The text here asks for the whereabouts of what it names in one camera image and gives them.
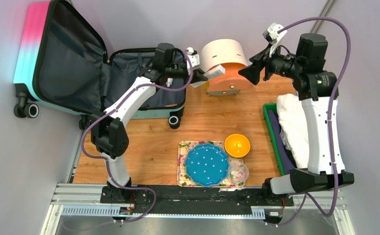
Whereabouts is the blue polka dot plate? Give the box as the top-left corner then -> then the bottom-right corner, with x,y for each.
184,143 -> 229,187

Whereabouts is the navy blue garment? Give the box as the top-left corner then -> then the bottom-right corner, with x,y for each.
267,110 -> 297,175

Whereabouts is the aluminium frame rail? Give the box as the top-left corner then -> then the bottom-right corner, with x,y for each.
41,184 -> 355,235

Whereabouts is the purple cable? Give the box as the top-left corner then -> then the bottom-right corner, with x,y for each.
274,17 -> 352,227
80,49 -> 194,224

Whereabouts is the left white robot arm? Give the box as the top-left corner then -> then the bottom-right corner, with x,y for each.
88,43 -> 201,203

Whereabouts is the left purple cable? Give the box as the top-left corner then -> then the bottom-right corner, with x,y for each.
80,49 -> 194,224

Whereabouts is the orange bowl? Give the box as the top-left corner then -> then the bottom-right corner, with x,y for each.
224,134 -> 251,159

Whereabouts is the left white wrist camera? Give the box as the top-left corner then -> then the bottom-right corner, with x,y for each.
185,47 -> 200,70

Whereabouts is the small clear glass bowl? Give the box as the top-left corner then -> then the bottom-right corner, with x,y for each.
228,161 -> 249,183

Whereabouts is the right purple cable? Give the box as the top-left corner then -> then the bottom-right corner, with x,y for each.
274,17 -> 352,227

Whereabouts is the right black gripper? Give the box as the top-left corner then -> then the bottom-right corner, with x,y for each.
238,42 -> 303,85

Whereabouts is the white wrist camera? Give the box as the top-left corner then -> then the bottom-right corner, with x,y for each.
185,47 -> 200,70
262,23 -> 287,58

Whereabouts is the small white grey box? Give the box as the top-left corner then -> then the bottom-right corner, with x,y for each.
190,65 -> 226,88

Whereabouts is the green plastic tray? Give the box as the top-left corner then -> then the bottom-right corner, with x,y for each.
262,103 -> 292,176

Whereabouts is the white garment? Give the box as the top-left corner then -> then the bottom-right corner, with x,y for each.
276,94 -> 309,168

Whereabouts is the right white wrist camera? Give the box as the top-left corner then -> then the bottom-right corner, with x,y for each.
262,23 -> 287,58

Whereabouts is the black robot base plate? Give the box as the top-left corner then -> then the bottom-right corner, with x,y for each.
100,184 -> 294,221

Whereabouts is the pink and teal kids suitcase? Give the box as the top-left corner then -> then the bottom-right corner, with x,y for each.
12,0 -> 188,130

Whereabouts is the round pastel mini drawer cabinet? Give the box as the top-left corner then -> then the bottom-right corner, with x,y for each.
200,39 -> 253,96

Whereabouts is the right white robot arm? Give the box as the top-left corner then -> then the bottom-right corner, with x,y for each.
239,33 -> 355,205

